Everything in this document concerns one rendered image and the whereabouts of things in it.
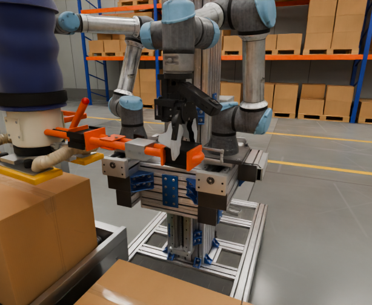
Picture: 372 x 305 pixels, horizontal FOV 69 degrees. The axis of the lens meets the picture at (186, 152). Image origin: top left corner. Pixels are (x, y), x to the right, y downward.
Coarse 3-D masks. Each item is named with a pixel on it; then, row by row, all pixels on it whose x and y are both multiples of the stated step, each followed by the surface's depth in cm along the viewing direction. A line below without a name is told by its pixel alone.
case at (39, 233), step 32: (0, 192) 108; (32, 192) 108; (64, 192) 110; (0, 224) 89; (32, 224) 100; (64, 224) 113; (0, 256) 93; (32, 256) 102; (64, 256) 115; (0, 288) 101; (32, 288) 104
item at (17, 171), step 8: (0, 160) 96; (24, 160) 89; (32, 160) 90; (0, 168) 91; (8, 168) 90; (16, 168) 89; (24, 168) 89; (48, 168) 90; (56, 168) 91; (16, 176) 87; (24, 176) 85; (32, 176) 85; (40, 176) 85; (48, 176) 86; (56, 176) 89
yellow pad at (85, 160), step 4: (92, 152) 105; (96, 152) 107; (76, 156) 102; (80, 156) 101; (84, 156) 101; (88, 156) 103; (92, 156) 103; (96, 156) 103; (100, 156) 105; (76, 160) 100; (80, 160) 99; (84, 160) 99; (88, 160) 100; (92, 160) 102; (96, 160) 104; (80, 164) 100; (84, 164) 99
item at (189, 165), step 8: (184, 144) 72; (192, 144) 72; (168, 152) 70; (184, 152) 67; (192, 152) 67; (168, 160) 70; (176, 160) 69; (184, 160) 68; (184, 168) 68; (192, 168) 68
